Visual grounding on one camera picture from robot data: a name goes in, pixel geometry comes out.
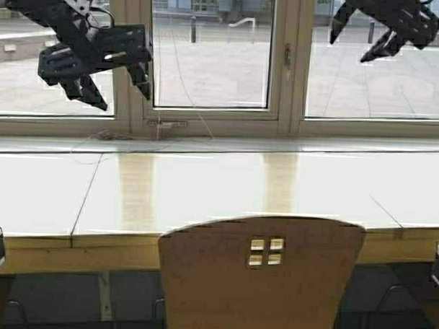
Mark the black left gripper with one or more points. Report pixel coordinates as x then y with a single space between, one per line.
87 48

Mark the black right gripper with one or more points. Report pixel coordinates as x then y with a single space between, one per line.
406 20

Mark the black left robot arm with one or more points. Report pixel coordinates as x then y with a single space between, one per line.
31 9

